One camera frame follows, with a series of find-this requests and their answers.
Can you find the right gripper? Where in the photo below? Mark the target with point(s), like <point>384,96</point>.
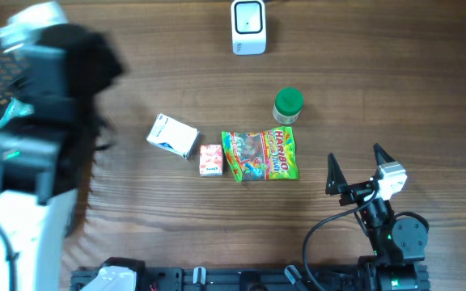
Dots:
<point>336,179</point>

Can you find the Haribo gummy candy bag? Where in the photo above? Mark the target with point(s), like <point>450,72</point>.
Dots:
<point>265,155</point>

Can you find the green lid jar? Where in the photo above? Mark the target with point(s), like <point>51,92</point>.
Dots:
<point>287,106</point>

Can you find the white blue carton box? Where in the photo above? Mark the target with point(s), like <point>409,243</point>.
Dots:
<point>171,135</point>

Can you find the teal tissue packet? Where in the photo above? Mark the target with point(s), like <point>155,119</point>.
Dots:
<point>15,109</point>

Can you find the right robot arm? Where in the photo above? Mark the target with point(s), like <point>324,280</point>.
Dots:
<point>398,240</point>

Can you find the white barcode scanner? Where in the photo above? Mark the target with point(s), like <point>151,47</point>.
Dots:
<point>248,27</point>

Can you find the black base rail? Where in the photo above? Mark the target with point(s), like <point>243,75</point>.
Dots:
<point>337,277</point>

